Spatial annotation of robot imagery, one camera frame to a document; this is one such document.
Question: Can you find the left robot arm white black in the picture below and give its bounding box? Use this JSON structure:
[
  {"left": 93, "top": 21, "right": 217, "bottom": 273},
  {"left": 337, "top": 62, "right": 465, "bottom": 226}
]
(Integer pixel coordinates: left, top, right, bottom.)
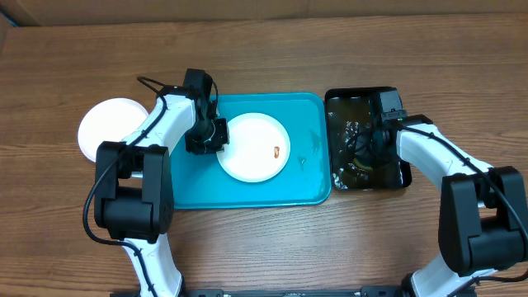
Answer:
[{"left": 82, "top": 79, "right": 228, "bottom": 296}]

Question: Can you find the white plate with ketchup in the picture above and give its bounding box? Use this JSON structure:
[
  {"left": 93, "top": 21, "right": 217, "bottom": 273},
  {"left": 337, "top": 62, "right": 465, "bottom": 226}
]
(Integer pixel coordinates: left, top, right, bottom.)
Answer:
[{"left": 77, "top": 97, "right": 149, "bottom": 144}]

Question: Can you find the black water tray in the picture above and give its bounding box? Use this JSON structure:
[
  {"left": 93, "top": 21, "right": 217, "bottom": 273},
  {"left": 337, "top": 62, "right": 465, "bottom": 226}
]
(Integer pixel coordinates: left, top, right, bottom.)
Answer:
[{"left": 324, "top": 87, "right": 412, "bottom": 191}]

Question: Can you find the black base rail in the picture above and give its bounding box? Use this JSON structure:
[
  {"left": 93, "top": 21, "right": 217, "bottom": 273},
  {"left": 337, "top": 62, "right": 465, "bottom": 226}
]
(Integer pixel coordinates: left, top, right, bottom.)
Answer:
[{"left": 110, "top": 286, "right": 478, "bottom": 297}]

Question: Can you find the teal plastic tray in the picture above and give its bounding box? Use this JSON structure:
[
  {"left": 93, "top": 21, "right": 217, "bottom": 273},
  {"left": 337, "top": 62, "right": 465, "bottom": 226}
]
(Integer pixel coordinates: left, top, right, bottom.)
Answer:
[{"left": 170, "top": 92, "right": 332, "bottom": 210}]

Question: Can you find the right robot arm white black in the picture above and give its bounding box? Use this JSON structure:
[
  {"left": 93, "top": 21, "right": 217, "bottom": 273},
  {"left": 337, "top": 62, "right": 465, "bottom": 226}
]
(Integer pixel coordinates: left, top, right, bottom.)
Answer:
[{"left": 346, "top": 111, "right": 527, "bottom": 296}]

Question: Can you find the green yellow sponge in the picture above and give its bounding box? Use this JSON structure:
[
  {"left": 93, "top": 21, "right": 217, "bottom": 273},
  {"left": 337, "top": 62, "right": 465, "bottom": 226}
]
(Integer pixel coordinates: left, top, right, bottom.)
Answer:
[{"left": 350, "top": 159, "right": 373, "bottom": 172}]

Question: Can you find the yellow plate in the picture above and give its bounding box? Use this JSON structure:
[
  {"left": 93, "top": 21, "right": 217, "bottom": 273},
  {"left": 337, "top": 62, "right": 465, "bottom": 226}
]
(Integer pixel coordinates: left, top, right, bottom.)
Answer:
[{"left": 78, "top": 136, "right": 100, "bottom": 163}]

